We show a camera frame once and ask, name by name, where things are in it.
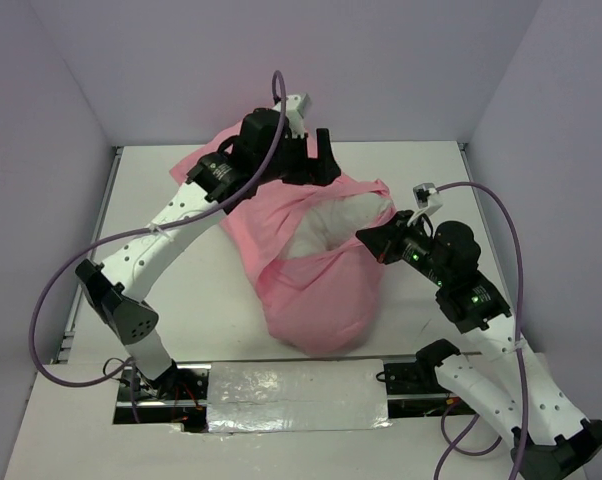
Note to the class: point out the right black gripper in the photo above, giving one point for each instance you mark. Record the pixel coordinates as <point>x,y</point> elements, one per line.
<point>383,241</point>

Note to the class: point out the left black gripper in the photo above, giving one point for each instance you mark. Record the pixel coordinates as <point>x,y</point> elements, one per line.
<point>322,170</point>

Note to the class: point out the white pillow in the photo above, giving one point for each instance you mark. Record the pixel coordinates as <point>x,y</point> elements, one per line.
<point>332,223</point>

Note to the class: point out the pink pillowcase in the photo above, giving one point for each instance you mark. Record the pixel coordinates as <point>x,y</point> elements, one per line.
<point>321,304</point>

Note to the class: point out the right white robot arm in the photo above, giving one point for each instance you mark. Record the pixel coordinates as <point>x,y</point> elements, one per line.
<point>547,435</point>

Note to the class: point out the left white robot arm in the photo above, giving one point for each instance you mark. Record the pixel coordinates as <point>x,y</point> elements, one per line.
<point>117,287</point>

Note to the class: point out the silver tape patch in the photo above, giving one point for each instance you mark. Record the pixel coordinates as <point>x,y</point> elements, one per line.
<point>290,396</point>

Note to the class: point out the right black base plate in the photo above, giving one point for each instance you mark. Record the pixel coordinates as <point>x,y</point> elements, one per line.
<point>410,393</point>

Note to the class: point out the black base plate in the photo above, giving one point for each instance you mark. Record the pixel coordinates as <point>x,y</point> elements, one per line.
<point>410,393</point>
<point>182,402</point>

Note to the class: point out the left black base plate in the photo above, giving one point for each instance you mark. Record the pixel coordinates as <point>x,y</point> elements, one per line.
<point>182,402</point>

